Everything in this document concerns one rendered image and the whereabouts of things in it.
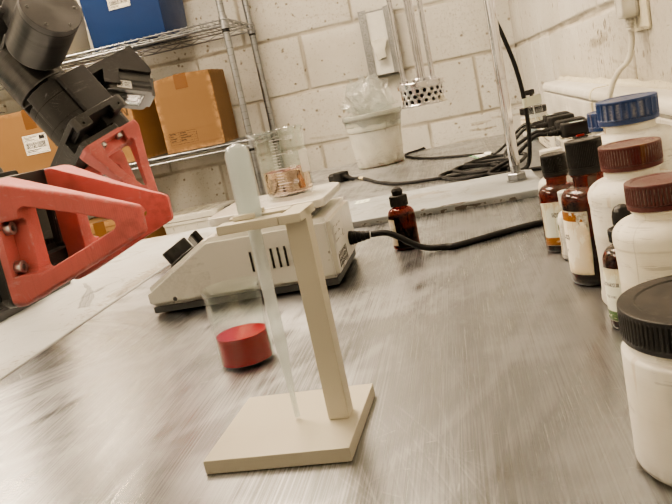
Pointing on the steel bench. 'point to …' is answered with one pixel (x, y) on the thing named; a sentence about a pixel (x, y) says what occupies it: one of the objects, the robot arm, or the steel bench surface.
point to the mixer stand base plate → (447, 198)
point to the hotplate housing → (231, 258)
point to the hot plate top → (281, 203)
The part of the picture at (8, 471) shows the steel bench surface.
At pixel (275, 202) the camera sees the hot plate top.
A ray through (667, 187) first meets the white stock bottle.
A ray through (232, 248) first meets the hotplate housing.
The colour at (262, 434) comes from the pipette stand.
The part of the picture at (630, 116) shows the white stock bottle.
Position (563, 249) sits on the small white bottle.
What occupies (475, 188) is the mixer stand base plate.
